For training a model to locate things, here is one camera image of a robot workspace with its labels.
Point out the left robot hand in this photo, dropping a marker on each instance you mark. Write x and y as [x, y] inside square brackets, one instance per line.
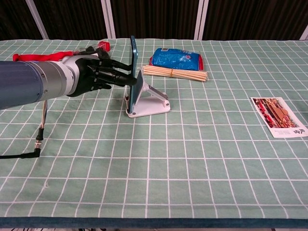
[96, 74]

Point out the black smartphone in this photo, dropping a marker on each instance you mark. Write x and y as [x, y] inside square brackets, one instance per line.
[133, 53]

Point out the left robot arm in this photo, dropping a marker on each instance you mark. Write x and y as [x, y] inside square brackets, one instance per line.
[29, 81]

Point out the white folding phone stand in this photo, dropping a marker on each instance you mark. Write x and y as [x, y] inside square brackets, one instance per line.
[154, 107]

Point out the black gloves in plastic bag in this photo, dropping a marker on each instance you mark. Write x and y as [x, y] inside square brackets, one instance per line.
[92, 50]

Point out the blue snack packet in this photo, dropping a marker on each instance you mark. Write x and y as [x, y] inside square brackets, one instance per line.
[175, 59]

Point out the black pleated curtain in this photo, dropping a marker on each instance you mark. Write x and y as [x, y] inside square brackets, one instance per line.
[154, 16]

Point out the bundle of wooden sticks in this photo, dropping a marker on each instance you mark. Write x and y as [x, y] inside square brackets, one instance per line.
[178, 73]

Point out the green checkered tablecloth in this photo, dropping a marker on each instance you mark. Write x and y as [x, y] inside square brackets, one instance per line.
[180, 168]

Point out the photo postcard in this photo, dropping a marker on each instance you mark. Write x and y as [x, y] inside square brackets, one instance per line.
[279, 115]

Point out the white frame post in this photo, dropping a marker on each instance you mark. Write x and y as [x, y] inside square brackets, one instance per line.
[304, 33]
[201, 19]
[108, 19]
[37, 20]

